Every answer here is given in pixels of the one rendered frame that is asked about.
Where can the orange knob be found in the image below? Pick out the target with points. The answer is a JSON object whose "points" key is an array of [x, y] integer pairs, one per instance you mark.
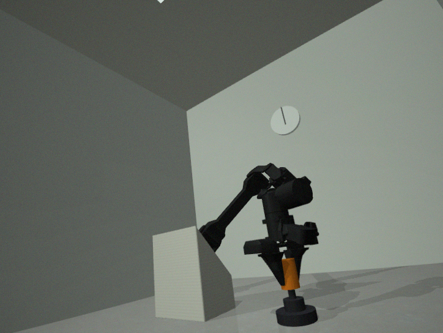
{"points": [[290, 273]]}

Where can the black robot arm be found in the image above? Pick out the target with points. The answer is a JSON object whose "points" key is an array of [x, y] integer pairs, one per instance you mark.
{"points": [[289, 192]]}

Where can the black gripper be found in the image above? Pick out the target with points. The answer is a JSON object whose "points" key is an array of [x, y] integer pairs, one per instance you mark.
{"points": [[270, 248]]}

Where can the dark grey round pedestal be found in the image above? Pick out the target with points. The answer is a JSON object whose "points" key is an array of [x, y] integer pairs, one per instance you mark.
{"points": [[295, 313]]}

